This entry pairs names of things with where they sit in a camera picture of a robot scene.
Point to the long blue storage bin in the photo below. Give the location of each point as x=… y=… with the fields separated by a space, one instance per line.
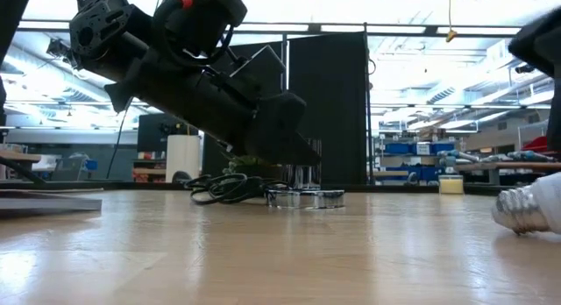
x=429 y=173

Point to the black monitor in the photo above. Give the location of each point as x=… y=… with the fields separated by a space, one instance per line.
x=151 y=134

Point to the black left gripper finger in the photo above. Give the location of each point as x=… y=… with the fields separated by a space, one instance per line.
x=307 y=156

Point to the white cylinder roll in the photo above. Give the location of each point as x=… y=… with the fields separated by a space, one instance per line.
x=183 y=158

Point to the red plastic object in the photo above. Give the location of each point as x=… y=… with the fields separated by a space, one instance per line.
x=537 y=145

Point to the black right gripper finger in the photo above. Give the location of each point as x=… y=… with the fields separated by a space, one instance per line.
x=556 y=116

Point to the wooden side table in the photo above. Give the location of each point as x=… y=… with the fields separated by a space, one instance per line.
x=17 y=157

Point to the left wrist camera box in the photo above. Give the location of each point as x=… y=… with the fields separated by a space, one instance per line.
x=263 y=73

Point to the grey office chair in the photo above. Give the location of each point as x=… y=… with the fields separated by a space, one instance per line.
x=66 y=169

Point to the small yellow candle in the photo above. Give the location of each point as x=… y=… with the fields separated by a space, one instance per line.
x=451 y=185

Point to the chrome lamp base with socket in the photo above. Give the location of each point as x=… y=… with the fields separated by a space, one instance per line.
x=307 y=200

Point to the yellow pendant plug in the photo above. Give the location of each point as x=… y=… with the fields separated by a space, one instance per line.
x=451 y=35

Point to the white frosted lightbulb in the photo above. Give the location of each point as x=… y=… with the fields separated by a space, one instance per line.
x=548 y=204

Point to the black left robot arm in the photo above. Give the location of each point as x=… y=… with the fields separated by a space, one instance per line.
x=101 y=37

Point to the black security camera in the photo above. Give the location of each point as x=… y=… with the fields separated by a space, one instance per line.
x=524 y=68

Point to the small potted green plant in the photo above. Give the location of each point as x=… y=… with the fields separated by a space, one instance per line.
x=252 y=161

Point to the wooden workbench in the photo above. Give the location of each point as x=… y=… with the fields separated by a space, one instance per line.
x=504 y=166

